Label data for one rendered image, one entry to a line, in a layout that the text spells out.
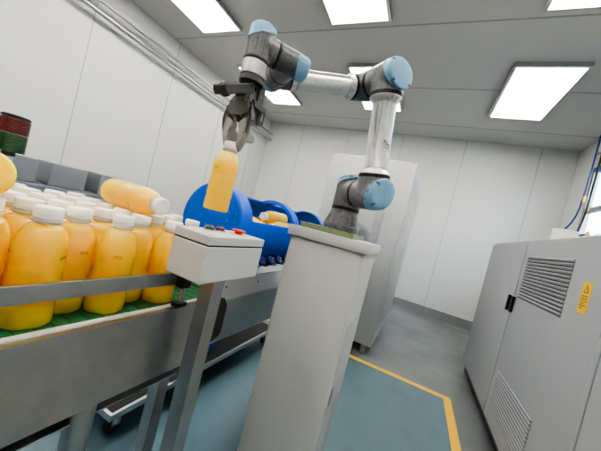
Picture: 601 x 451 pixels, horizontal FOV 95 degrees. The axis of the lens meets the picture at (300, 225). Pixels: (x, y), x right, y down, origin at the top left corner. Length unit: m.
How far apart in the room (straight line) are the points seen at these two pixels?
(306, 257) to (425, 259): 4.93
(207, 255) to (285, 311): 0.61
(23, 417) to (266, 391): 0.80
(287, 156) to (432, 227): 3.63
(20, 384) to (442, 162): 6.05
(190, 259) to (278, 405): 0.81
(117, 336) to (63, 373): 0.09
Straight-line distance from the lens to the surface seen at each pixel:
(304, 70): 0.95
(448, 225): 5.93
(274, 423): 1.30
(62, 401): 0.69
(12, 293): 0.58
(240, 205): 0.98
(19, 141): 1.10
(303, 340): 1.12
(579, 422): 1.75
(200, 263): 0.58
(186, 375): 0.77
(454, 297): 5.98
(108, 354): 0.69
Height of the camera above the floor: 1.17
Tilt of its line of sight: 1 degrees down
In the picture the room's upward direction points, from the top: 14 degrees clockwise
